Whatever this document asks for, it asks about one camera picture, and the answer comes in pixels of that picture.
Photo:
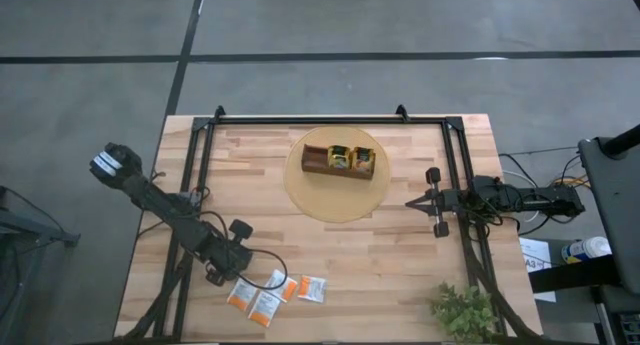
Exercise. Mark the black metal table frame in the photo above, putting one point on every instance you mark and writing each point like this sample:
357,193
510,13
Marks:
325,120

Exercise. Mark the white paper sheet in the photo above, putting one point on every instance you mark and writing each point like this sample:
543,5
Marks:
532,247

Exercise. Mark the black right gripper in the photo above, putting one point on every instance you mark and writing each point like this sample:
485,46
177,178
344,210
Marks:
440,202

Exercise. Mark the white blue wipes canister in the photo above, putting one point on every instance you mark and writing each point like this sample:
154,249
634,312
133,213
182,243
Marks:
587,249

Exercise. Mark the black cart pole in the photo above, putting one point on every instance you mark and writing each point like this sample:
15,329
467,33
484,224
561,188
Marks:
625,140

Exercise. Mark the green lemon lime tea bag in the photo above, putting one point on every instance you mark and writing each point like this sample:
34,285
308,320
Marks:
339,157

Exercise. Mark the orange peach tea bag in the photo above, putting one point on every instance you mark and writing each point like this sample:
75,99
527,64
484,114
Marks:
363,160

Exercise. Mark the dark grey cart top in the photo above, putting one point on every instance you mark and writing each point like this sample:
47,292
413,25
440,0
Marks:
615,205

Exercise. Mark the black cart beam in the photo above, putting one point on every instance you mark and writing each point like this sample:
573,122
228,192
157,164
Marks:
570,275

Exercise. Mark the grey metal stand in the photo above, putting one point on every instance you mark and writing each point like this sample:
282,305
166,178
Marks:
40,231

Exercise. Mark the white orange Tazo tea bag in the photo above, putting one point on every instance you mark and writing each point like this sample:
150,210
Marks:
241,295
264,309
281,285
312,290

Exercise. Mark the round woven straw placemat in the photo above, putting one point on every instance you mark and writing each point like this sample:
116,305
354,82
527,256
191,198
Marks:
330,200

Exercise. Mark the green potted plant white pot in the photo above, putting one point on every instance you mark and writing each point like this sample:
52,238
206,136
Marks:
462,315

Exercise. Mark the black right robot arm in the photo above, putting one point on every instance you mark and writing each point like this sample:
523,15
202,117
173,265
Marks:
530,202

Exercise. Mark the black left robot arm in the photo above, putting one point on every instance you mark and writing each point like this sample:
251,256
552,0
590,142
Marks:
165,210

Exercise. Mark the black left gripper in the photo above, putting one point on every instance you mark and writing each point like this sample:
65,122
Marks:
227,257

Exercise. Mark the brown wooden compartment box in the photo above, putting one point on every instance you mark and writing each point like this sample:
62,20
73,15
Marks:
325,174

